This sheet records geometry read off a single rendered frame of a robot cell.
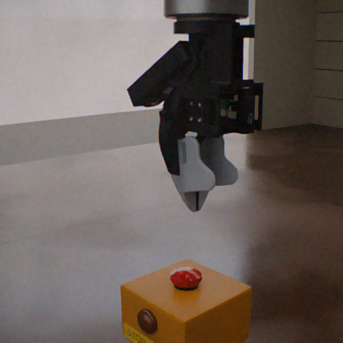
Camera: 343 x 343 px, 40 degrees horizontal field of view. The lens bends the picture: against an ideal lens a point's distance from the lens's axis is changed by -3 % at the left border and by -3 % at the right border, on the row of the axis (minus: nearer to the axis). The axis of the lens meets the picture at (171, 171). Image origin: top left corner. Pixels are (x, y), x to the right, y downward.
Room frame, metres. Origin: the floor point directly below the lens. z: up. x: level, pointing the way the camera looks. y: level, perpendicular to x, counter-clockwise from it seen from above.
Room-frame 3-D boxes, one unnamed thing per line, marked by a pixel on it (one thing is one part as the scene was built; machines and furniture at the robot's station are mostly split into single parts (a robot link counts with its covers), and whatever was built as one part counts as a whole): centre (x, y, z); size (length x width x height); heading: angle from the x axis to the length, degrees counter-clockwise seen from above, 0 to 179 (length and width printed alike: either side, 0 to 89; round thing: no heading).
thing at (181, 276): (0.53, -0.02, 1.09); 0.04 x 0.04 x 0.02
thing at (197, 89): (0.51, -0.04, 1.33); 0.09 x 0.08 x 0.12; 42
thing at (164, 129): (0.52, -0.01, 1.27); 0.05 x 0.02 x 0.09; 132
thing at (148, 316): (0.49, 0.03, 1.05); 0.03 x 0.02 x 0.03; 42
